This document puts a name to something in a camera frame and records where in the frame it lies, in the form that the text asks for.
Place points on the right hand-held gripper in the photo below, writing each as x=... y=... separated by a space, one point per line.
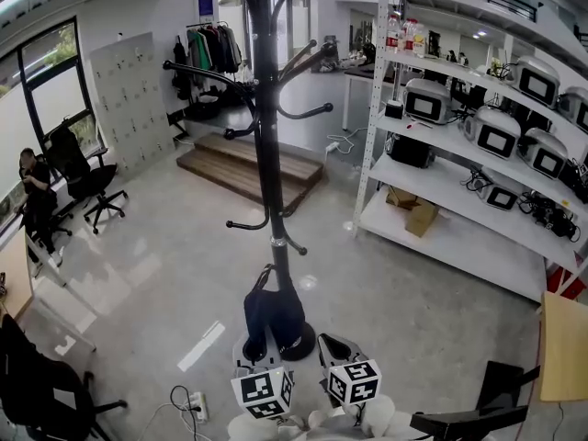
x=356 y=381

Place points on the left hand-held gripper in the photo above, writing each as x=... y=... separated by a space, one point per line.
x=262 y=391

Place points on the dark navy baseball cap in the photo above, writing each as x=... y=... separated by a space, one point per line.
x=271 y=310

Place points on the black coat rack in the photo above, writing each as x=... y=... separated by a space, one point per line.
x=266 y=131

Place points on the person's right forearm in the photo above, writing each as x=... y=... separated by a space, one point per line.
x=381 y=418

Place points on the metal garment rack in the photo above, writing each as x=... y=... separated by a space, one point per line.
x=206 y=25

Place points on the white floor strip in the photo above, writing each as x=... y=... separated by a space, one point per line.
x=202 y=345

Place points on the white power strip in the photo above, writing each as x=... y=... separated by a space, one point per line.
x=197 y=407

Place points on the black flat bar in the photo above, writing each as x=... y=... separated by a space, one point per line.
x=468 y=421

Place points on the tall cardboard box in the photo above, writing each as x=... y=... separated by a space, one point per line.
x=422 y=218

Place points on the flat cardboard box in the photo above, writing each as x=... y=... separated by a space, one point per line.
x=400 y=196

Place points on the dark wooden step platform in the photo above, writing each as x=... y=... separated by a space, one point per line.
x=229 y=163

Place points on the white metal shelving unit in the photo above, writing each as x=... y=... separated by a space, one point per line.
x=441 y=177

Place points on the large black box device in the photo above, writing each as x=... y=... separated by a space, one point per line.
x=410 y=152

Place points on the black office chair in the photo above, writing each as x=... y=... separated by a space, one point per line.
x=37 y=384
x=80 y=168

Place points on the red white floor sign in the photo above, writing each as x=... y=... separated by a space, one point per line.
x=565 y=283

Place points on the black metal floor stand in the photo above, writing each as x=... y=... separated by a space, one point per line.
x=177 y=127

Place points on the small black box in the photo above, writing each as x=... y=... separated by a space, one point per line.
x=393 y=109

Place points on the pile of black bags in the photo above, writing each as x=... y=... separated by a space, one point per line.
x=206 y=106

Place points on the group of grey screen devices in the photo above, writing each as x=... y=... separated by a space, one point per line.
x=494 y=136

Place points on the pale grey locker cabinet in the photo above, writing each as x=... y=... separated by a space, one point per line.
x=131 y=104

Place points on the clear bottle yellow label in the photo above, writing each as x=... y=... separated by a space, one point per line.
x=420 y=41

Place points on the clear bottle red label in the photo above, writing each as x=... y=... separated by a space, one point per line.
x=394 y=35
x=409 y=35

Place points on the glass entrance door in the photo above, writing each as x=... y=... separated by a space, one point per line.
x=294 y=26

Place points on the black framed window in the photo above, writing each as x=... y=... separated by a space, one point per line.
x=55 y=85

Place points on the desk with white frame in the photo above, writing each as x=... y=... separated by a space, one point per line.
x=16 y=274

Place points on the blue wall poster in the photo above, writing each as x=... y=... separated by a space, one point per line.
x=206 y=3

